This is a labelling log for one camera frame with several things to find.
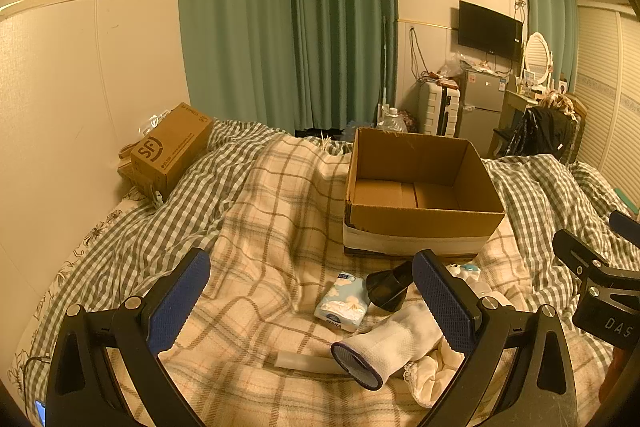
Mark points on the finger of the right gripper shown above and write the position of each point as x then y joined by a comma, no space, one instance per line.
625,227
597,279

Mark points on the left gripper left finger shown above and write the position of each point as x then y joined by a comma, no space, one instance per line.
83,389

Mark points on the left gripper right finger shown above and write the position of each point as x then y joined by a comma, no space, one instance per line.
539,389

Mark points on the cream lace underwear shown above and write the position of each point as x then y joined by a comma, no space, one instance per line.
428,378

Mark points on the white sock blue cuff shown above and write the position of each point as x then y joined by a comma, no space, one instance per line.
372,357

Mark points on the black sunglasses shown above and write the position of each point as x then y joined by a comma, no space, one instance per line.
387,290

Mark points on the blue tissue pack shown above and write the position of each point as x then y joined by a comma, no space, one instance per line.
345,304

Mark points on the white bear toy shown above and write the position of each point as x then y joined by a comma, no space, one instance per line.
471,275

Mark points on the person's right hand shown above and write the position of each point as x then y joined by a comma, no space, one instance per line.
616,368

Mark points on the chair with black clothes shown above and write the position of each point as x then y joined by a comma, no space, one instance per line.
554,126

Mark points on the beige plaid blanket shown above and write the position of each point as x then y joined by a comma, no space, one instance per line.
320,286

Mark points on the dressing table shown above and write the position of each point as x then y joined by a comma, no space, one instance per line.
513,108

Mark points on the white louvered wardrobe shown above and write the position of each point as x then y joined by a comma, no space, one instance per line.
607,83

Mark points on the white oval mirror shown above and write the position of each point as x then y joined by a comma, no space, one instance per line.
537,60

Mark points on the open cardboard box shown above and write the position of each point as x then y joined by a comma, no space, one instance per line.
406,192

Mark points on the silver mini fridge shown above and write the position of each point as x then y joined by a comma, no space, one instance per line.
480,108

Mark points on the closed SF cardboard box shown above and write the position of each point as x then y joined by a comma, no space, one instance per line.
168,147

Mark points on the white suitcase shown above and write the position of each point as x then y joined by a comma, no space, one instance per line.
438,108

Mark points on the green curtain right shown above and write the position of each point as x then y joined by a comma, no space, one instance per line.
557,21

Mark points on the green curtain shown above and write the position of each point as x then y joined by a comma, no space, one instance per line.
292,64
557,21

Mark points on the large water bottle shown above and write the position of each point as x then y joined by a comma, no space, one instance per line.
391,120

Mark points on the black wall television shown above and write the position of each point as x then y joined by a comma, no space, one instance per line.
489,31

